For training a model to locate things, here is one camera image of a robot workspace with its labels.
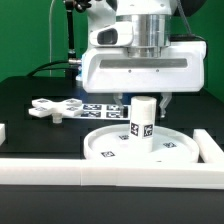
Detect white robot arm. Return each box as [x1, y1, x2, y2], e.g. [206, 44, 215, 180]
[82, 0, 207, 116]

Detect white front fence rail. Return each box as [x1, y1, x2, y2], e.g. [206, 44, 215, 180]
[0, 158, 224, 190]

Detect white cross-shaped table base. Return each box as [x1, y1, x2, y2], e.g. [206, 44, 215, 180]
[28, 98, 84, 124]

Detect white right fence rail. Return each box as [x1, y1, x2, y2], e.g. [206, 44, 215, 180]
[193, 129, 224, 164]

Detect white round table top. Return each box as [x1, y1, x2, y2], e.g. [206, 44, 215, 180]
[84, 124, 199, 163]

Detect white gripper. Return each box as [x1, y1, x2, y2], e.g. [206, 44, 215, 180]
[82, 41, 206, 118]

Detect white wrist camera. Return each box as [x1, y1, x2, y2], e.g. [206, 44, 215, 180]
[89, 21, 134, 48]

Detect grey flexible conduit cable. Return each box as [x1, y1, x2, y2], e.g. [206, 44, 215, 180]
[48, 0, 57, 78]

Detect white marker sheet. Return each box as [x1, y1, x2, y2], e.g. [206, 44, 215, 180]
[75, 104, 130, 120]

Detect black cables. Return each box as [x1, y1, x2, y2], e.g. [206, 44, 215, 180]
[26, 59, 83, 78]

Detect white fence rail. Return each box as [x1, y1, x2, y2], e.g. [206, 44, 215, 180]
[0, 158, 224, 190]
[193, 129, 224, 164]

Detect white left fence block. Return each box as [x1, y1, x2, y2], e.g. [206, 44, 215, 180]
[0, 123, 6, 146]

